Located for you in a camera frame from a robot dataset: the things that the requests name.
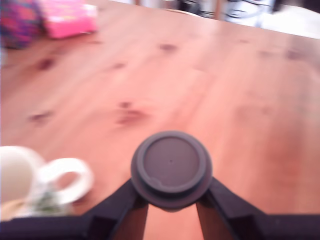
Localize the black coffee capsule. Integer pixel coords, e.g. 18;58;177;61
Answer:
130;130;214;213

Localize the cartoon print ceramic mug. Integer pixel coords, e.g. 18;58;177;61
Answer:
0;145;95;221

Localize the pink flat box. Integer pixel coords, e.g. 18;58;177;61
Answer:
37;0;98;40

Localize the floral tissue box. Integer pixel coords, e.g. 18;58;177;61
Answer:
0;0;45;50

